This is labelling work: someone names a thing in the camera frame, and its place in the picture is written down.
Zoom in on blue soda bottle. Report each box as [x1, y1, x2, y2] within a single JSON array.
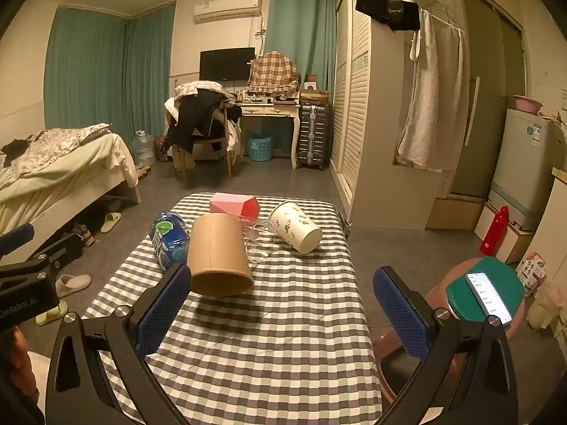
[[149, 211, 192, 271]]

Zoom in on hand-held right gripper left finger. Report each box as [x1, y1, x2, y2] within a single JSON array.
[[45, 262, 193, 425]]

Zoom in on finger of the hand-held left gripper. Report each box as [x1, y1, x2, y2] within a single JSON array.
[[27, 232, 84, 275], [0, 222, 35, 255]]

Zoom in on person's left forearm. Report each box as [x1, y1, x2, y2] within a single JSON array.
[[10, 325, 40, 408]]

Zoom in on wooden chair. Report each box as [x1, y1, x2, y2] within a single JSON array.
[[173, 102, 237, 182]]

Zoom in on white slipper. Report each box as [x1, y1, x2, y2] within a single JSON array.
[[55, 274, 92, 298]]

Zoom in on shoes under bed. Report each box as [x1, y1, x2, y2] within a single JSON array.
[[71, 223, 96, 247]]

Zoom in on clear plastic cup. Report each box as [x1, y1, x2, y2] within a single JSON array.
[[241, 217, 277, 263]]

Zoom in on frosted glass door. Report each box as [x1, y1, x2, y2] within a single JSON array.
[[447, 0, 528, 200]]

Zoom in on printed white packet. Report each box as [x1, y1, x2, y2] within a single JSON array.
[[516, 252, 547, 294]]

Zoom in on smartphone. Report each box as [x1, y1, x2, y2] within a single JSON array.
[[465, 271, 513, 324]]

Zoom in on wide green curtain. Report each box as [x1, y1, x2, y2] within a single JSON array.
[[44, 6, 129, 132]]

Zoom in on tall green curtain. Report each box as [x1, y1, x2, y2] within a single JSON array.
[[265, 0, 342, 95]]

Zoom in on pink basin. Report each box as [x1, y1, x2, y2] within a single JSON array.
[[513, 94, 544, 114]]

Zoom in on white towel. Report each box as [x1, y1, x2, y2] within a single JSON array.
[[395, 9, 467, 171]]

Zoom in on floral duvet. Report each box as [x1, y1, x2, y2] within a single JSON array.
[[0, 123, 111, 191]]

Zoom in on pile of clothes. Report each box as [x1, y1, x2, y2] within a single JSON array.
[[164, 80, 242, 155]]

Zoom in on black garment on hanger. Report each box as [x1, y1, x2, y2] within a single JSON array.
[[355, 0, 421, 33]]

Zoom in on yellow-green slipper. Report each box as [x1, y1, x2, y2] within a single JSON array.
[[35, 300, 69, 327]]

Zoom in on checkered tablecloth table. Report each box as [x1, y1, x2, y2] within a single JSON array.
[[82, 192, 386, 425]]

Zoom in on low white cabinet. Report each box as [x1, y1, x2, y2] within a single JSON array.
[[474, 201, 534, 265]]

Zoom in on white air conditioner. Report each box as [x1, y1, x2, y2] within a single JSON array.
[[193, 0, 262, 24]]

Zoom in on white desk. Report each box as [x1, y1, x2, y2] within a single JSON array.
[[239, 96, 302, 170]]

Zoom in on plaid blanket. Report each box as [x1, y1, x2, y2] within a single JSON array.
[[247, 51, 301, 94]]

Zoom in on white wardrobe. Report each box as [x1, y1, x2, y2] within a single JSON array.
[[330, 0, 448, 231]]

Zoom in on white plastic bag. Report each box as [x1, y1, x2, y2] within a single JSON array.
[[525, 281, 566, 331]]

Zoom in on green cushion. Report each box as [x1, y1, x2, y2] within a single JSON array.
[[445, 257, 526, 320]]

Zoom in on blue laundry basket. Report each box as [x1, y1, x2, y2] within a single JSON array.
[[247, 134, 272, 162]]

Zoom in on white leaf-print paper cup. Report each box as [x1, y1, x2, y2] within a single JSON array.
[[268, 200, 323, 254]]

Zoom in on narrow green curtain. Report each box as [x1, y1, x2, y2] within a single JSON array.
[[125, 4, 176, 142]]

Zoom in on light green slipper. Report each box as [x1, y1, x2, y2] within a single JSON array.
[[100, 211, 122, 233]]

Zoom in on white washing machine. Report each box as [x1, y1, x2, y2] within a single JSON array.
[[489, 108, 567, 231]]

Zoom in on red bottle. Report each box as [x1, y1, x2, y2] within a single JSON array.
[[479, 206, 510, 255]]

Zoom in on pink paper box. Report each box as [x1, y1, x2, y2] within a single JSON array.
[[209, 192, 261, 222]]

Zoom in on grey suitcase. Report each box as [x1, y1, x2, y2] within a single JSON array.
[[297, 103, 331, 170]]

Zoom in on dark cloth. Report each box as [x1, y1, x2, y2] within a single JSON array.
[[0, 138, 33, 166]]

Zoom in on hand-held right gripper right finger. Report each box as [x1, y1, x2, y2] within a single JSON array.
[[372, 266, 519, 425]]

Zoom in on bed with white sheet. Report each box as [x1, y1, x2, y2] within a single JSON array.
[[0, 124, 142, 257]]

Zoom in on clear water jug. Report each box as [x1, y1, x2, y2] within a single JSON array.
[[131, 130, 156, 167]]

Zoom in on black television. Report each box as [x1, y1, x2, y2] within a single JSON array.
[[199, 47, 256, 83]]

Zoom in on brown paper cup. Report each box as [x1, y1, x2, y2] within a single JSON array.
[[186, 213, 255, 298]]

